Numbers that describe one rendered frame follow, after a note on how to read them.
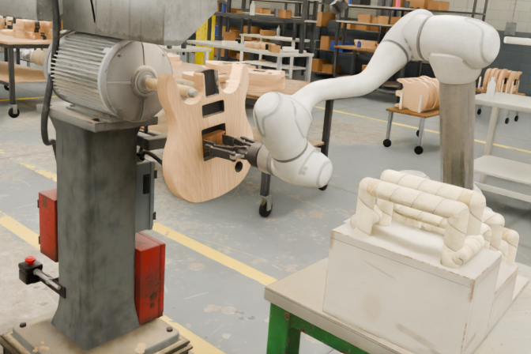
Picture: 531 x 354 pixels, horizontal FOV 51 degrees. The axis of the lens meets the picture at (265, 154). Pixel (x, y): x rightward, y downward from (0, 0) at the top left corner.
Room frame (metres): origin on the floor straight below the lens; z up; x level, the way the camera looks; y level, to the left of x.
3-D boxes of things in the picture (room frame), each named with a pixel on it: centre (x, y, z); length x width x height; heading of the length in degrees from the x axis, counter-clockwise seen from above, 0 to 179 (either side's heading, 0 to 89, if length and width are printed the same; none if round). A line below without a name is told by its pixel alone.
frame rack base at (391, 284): (0.95, -0.29, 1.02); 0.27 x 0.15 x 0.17; 53
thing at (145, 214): (1.96, 0.48, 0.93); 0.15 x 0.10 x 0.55; 50
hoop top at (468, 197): (0.98, -0.31, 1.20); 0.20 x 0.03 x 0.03; 52
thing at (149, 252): (1.97, 0.47, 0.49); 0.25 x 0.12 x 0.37; 50
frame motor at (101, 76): (1.81, 0.52, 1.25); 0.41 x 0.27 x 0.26; 50
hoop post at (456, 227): (0.87, -0.32, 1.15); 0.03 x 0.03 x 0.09
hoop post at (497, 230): (1.06, -0.47, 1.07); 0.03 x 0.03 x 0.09
